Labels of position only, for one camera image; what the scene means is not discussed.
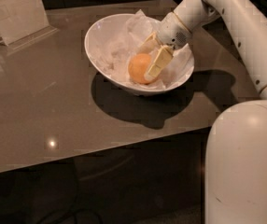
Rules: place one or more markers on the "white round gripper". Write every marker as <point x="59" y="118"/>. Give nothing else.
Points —
<point x="173" y="32"/>

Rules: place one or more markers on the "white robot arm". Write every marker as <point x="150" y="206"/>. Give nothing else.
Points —
<point x="236" y="151"/>

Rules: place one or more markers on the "white ceramic bowl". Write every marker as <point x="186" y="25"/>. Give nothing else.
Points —
<point x="108" y="47"/>

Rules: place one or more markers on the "orange fruit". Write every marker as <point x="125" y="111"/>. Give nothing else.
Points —
<point x="138" y="66"/>

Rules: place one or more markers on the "crumpled white paper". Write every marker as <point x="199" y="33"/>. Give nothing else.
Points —
<point x="118" y="50"/>

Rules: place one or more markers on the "acrylic sign holder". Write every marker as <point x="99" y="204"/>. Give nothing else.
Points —
<point x="22" y="22"/>

